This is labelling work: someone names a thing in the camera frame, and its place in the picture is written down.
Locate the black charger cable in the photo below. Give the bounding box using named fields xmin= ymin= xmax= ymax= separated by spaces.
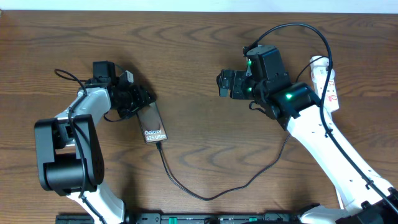
xmin=154 ymin=55 xmax=330 ymax=202

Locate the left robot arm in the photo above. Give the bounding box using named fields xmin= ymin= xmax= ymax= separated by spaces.
xmin=34 ymin=61 xmax=155 ymax=223

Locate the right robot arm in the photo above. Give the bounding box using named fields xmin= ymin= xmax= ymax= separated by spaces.
xmin=216 ymin=45 xmax=397 ymax=223

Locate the white power strip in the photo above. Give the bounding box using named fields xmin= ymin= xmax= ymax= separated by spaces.
xmin=309 ymin=55 xmax=340 ymax=114

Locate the black left camera cable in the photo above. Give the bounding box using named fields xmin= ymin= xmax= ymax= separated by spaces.
xmin=53 ymin=68 xmax=108 ymax=224

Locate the black camera cable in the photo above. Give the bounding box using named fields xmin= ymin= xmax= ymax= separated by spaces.
xmin=53 ymin=68 xmax=108 ymax=224
xmin=243 ymin=22 xmax=398 ymax=215

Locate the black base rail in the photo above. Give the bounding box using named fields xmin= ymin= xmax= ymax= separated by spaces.
xmin=55 ymin=212 xmax=299 ymax=224

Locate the black right camera cable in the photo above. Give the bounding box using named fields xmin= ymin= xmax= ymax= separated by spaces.
xmin=243 ymin=22 xmax=398 ymax=215

